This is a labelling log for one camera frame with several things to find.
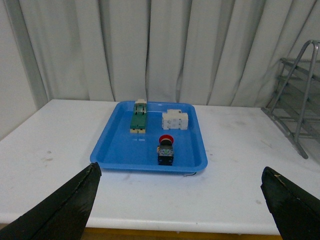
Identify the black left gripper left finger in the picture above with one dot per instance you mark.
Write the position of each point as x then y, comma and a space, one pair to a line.
63, 215

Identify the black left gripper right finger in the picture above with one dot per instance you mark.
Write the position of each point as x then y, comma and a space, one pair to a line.
295, 211

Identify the red emergency stop button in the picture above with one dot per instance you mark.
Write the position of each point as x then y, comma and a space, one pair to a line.
165, 151

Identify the silver mesh tiered rack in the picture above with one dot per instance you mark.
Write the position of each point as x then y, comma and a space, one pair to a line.
295, 105

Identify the blue plastic tray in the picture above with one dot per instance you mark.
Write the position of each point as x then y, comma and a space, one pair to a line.
120, 150

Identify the white circuit breaker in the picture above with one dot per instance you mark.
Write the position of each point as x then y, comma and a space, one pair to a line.
175, 119

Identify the white curtain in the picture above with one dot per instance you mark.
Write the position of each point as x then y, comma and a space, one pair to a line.
202, 52

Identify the green knife switch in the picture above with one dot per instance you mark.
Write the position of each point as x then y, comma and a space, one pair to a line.
139, 117

